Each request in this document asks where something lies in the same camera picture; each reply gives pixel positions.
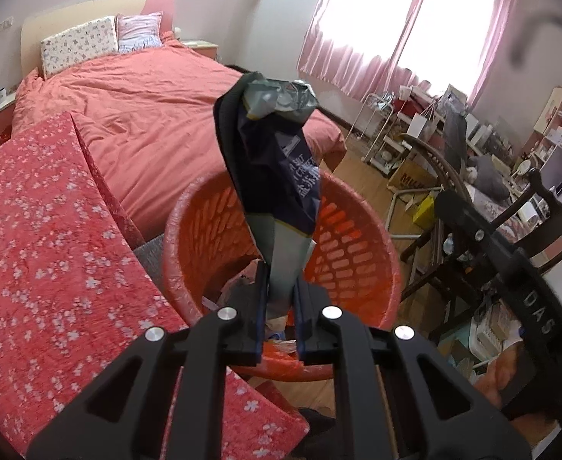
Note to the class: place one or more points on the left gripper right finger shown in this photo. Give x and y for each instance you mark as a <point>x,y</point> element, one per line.
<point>395,396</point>

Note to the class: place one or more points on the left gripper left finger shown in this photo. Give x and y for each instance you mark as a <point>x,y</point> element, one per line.
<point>163,396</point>

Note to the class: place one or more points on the dark blue snack bag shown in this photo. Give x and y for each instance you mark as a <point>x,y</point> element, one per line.
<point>259,125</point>

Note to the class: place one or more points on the person's hand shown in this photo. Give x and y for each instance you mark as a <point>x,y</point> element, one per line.
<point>533,427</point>

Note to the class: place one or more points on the orange plastic laundry basket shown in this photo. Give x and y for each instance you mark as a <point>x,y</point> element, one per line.
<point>209,254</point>

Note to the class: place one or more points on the dark wooden chair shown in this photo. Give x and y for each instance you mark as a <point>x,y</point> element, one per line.
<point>470,277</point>

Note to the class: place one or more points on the cluttered desk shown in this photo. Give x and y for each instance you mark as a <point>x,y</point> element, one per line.
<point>425,117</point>

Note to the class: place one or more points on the red floral tablecloth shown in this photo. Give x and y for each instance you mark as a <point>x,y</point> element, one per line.
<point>73,295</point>

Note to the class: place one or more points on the cardboard box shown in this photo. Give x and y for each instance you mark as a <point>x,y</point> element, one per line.
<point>410,175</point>

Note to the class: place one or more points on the bed with salmon duvet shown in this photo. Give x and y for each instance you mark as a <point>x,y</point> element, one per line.
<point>146,117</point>

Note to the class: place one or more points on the right pink nightstand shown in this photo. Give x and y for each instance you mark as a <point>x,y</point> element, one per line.
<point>207,49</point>

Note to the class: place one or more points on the pink window curtain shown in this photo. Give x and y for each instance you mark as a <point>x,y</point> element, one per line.
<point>365,46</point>

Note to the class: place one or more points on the pink striped pillow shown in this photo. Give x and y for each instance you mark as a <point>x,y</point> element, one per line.
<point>138,32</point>

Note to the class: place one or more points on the floral white pillow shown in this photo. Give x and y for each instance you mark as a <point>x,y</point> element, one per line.
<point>80,43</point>

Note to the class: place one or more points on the beige pink headboard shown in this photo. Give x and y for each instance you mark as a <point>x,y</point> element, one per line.
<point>37,27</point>

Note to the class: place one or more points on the white wire rack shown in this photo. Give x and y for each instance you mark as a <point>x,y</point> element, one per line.
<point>371,120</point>

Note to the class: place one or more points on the wall socket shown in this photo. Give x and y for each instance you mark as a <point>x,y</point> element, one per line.
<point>6,24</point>

